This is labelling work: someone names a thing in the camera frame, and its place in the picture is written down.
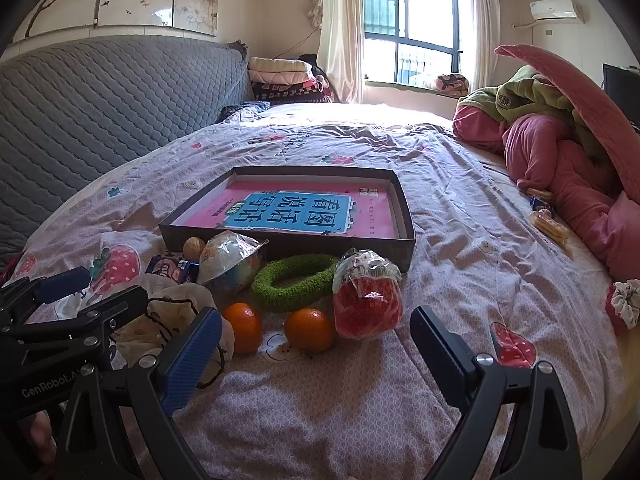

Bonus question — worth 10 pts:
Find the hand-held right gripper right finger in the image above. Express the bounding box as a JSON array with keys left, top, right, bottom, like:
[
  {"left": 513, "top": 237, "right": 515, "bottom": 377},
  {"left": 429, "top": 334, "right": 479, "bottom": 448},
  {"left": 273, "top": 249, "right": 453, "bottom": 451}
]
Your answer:
[{"left": 409, "top": 306, "right": 583, "bottom": 480}]

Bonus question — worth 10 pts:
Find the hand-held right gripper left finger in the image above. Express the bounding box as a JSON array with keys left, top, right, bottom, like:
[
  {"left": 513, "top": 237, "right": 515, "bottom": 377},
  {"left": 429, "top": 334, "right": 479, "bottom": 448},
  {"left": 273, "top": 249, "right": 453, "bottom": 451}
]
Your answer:
[{"left": 55, "top": 306, "right": 223, "bottom": 480}]

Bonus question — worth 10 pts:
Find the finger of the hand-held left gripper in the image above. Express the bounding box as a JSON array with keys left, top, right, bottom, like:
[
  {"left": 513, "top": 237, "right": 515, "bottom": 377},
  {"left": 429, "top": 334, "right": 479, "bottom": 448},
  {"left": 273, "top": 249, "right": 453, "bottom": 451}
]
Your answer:
[
  {"left": 0, "top": 266, "right": 93, "bottom": 321},
  {"left": 7, "top": 285, "right": 151, "bottom": 343}
]

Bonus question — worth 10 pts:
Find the white pouch with black trim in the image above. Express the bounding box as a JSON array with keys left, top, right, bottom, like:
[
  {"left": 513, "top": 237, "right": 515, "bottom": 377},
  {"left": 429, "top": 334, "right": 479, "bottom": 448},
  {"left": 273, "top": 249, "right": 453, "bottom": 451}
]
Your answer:
[{"left": 112, "top": 272, "right": 235, "bottom": 388}]

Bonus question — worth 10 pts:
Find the orange tangerine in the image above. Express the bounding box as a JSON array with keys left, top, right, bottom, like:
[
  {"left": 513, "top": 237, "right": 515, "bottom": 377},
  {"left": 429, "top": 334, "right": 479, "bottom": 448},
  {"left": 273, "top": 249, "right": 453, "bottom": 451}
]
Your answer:
[
  {"left": 222, "top": 302, "right": 263, "bottom": 355},
  {"left": 283, "top": 307, "right": 335, "bottom": 352}
]

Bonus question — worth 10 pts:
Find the red toy egg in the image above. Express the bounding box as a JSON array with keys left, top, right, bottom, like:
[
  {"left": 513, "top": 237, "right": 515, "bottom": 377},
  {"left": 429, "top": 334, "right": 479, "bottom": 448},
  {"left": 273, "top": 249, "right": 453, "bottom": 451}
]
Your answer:
[{"left": 332, "top": 248, "right": 404, "bottom": 342}]

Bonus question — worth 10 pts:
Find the green fuzzy ring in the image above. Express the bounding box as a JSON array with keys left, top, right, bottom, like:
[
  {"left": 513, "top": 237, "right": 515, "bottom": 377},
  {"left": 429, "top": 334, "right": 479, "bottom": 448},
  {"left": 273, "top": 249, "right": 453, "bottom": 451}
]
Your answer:
[{"left": 251, "top": 253, "right": 341, "bottom": 312}]

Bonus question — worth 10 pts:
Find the white toy egg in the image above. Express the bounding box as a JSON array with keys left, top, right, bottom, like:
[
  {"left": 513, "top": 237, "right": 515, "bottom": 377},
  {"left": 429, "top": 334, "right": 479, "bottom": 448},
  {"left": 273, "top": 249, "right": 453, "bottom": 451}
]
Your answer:
[{"left": 197, "top": 231, "right": 268, "bottom": 301}]

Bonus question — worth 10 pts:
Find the dark cardboard box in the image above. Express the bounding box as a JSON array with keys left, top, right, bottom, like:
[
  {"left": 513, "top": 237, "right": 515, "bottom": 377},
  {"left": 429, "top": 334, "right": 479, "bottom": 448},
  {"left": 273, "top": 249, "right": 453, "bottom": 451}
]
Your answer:
[{"left": 158, "top": 165, "right": 417, "bottom": 275}]

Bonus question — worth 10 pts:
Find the grey quilted headboard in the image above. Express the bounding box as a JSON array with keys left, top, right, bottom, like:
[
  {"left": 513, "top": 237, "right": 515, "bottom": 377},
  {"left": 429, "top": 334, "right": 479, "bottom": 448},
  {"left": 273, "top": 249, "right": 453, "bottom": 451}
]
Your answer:
[{"left": 0, "top": 35, "right": 256, "bottom": 256}]

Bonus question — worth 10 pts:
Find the pink and blue book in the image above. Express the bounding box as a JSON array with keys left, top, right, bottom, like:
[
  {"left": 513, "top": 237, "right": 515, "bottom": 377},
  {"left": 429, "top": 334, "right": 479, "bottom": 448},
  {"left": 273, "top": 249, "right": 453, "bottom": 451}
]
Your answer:
[{"left": 177, "top": 180, "right": 401, "bottom": 238}]

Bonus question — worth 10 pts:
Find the floral scrunchie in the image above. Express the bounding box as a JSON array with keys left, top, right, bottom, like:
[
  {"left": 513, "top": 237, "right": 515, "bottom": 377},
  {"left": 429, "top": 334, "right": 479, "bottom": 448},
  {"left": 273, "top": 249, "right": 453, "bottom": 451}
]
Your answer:
[{"left": 605, "top": 280, "right": 640, "bottom": 336}]

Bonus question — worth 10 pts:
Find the pink quilt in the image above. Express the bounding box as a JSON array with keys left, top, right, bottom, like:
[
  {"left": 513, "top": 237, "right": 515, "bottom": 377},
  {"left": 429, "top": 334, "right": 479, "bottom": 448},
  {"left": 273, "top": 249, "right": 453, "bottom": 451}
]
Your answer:
[{"left": 452, "top": 105, "right": 640, "bottom": 281}]

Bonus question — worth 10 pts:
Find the dark blue cloth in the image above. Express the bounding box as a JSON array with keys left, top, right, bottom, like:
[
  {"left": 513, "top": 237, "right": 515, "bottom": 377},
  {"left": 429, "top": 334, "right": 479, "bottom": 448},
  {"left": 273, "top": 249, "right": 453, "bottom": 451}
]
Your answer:
[{"left": 220, "top": 101, "right": 271, "bottom": 121}]

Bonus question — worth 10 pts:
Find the patterned windowsill cushion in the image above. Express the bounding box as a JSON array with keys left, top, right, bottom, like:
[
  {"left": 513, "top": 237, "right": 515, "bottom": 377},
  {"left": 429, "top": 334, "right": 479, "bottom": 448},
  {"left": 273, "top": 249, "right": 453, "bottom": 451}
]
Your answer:
[{"left": 436, "top": 74, "right": 471, "bottom": 98}]

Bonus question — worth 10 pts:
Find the stack of folded blankets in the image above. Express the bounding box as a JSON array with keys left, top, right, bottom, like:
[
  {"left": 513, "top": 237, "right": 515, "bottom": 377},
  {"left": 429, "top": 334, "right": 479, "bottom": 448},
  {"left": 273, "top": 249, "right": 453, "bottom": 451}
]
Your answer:
[{"left": 247, "top": 56, "right": 335, "bottom": 106}]

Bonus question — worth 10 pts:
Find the green fleece blanket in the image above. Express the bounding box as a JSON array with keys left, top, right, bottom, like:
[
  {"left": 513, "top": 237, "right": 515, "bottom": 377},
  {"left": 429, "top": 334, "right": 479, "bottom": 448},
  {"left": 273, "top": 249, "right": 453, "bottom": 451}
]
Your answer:
[{"left": 457, "top": 64, "right": 601, "bottom": 161}]

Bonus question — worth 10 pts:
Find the dark framed window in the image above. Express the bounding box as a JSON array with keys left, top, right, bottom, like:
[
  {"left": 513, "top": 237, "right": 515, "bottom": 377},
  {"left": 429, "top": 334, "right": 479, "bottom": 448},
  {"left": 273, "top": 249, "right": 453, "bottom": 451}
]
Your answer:
[{"left": 361, "top": 0, "right": 476, "bottom": 88}]

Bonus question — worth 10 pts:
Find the black television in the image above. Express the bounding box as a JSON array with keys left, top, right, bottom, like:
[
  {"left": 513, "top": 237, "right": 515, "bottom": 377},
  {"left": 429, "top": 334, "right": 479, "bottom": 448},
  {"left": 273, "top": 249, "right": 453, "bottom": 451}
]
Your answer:
[{"left": 602, "top": 63, "right": 640, "bottom": 128}]

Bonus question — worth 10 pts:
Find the cream curtain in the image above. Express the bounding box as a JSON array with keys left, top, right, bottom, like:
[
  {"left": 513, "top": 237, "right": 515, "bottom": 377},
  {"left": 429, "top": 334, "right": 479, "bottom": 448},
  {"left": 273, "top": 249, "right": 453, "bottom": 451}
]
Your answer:
[
  {"left": 467, "top": 0, "right": 501, "bottom": 93},
  {"left": 307, "top": 0, "right": 366, "bottom": 106}
]

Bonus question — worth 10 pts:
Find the white air conditioner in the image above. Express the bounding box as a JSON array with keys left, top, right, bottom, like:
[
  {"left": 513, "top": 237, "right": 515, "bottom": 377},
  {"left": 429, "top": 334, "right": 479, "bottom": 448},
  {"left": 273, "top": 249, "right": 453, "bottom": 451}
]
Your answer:
[{"left": 529, "top": 0, "right": 586, "bottom": 25}]

